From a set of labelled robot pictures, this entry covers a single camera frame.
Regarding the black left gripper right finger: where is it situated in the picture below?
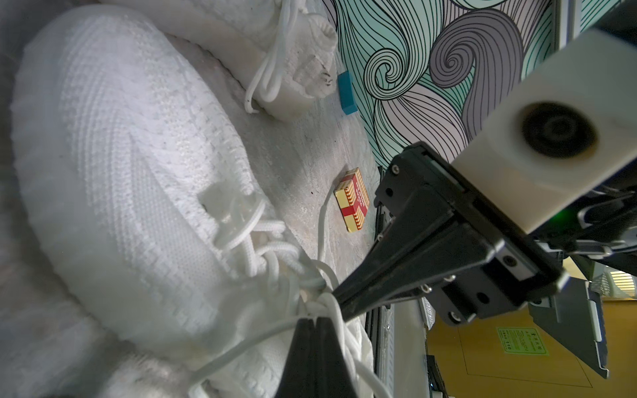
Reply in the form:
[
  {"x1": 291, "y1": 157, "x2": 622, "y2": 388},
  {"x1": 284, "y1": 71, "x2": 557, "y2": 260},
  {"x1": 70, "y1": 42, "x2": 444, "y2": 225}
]
[{"x1": 315, "y1": 318, "x2": 358, "y2": 398}]

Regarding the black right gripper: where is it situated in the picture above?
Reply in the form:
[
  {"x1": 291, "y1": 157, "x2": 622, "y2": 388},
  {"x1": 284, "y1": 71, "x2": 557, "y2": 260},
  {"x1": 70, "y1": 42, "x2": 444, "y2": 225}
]
[{"x1": 334, "y1": 143, "x2": 567, "y2": 323}]

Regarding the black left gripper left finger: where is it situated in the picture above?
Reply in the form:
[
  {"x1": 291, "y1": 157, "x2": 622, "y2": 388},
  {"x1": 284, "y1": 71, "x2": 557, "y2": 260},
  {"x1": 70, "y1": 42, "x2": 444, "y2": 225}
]
[{"x1": 275, "y1": 319, "x2": 315, "y2": 398}]

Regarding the teal plastic piece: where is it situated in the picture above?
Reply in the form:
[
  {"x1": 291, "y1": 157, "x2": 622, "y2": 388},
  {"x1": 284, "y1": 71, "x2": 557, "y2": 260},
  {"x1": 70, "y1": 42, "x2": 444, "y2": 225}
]
[{"x1": 338, "y1": 71, "x2": 358, "y2": 115}]

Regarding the white knit shoe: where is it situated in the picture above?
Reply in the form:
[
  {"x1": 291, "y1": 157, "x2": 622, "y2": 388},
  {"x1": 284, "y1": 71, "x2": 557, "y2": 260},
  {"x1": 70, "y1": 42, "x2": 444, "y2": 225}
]
[
  {"x1": 11, "y1": 5, "x2": 391, "y2": 397},
  {"x1": 119, "y1": 0, "x2": 338, "y2": 121}
]

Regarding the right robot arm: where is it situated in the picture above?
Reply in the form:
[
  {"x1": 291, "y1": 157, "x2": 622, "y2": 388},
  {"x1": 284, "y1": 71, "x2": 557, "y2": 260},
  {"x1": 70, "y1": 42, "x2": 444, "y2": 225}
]
[{"x1": 334, "y1": 1, "x2": 636, "y2": 324}]

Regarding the red yellow matchbox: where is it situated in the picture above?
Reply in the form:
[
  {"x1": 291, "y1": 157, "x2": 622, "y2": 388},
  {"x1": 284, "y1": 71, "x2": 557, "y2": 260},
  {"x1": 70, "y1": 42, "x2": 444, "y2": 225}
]
[{"x1": 333, "y1": 167, "x2": 370, "y2": 233}]

